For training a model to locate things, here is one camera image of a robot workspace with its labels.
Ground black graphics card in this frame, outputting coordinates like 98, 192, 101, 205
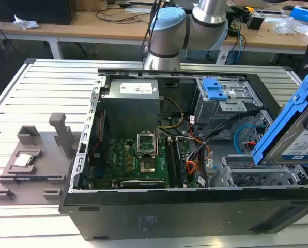
119, 179, 167, 189

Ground blue disk wire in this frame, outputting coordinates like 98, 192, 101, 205
233, 125, 264, 156

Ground blue hanging cable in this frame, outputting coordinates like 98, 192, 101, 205
236, 28, 247, 63

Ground black cable bundle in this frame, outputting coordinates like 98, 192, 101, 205
186, 110, 260, 171

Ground RAM stick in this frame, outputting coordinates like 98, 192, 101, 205
175, 141, 188, 186

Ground wooden desk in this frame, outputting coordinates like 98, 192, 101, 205
0, 0, 308, 60

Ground thin black desk cable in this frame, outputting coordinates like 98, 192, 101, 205
96, 5, 155, 25

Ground yellow black power cable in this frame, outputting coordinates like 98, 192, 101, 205
158, 97, 184, 129

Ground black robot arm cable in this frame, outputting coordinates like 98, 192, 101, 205
141, 0, 163, 63

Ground orange yellow wire bundle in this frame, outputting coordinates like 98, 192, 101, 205
192, 134, 212, 159

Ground green motherboard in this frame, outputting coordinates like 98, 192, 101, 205
88, 138, 204, 189

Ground metal socket cover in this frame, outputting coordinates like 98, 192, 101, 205
136, 131, 157, 158

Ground CPU socket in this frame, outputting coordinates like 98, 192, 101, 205
140, 158, 157, 173

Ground grey parts rack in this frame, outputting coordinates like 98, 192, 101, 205
0, 112, 76, 206

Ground multicolour disk power wire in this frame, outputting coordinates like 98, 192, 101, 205
186, 160, 201, 181

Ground blue plastic drive bracket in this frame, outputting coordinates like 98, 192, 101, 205
202, 77, 229, 102

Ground silver CPU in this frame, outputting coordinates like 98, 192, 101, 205
12, 153, 34, 166

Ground blue cardboard box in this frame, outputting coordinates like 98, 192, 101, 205
290, 4, 308, 36

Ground metal disk bay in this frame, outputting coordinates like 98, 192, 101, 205
220, 154, 307, 188

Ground small black yellow device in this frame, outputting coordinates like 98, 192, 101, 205
246, 7, 266, 30

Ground black PC case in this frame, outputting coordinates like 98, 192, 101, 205
58, 67, 308, 241

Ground clear plastic bags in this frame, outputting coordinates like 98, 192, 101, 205
275, 17, 303, 34

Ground large black box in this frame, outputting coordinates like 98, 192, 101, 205
0, 0, 77, 25

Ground metal drive cage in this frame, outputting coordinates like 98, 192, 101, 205
191, 76, 265, 126

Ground grey wire bundle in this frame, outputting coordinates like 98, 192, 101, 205
158, 128, 204, 143

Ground grey power supply unit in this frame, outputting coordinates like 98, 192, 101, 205
100, 79, 161, 135

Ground crumpled white plastic wrap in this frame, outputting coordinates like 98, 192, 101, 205
13, 14, 41, 29

